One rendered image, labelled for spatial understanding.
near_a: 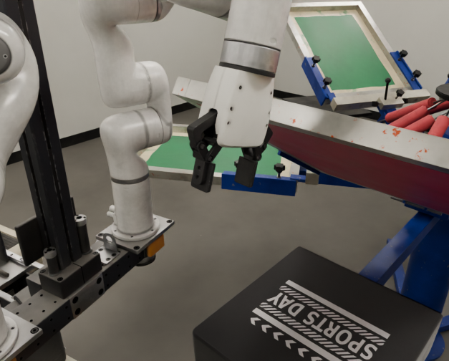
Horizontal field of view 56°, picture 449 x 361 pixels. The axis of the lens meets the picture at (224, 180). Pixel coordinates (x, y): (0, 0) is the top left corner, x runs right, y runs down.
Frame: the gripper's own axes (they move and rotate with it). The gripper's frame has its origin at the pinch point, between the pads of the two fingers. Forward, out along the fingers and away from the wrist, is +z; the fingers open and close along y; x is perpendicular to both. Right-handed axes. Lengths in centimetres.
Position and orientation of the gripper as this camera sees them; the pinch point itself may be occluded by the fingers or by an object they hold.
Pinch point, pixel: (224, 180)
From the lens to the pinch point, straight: 58.6
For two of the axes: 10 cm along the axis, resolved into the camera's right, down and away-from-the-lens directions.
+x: 7.4, 3.1, -6.0
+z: -2.0, 9.5, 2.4
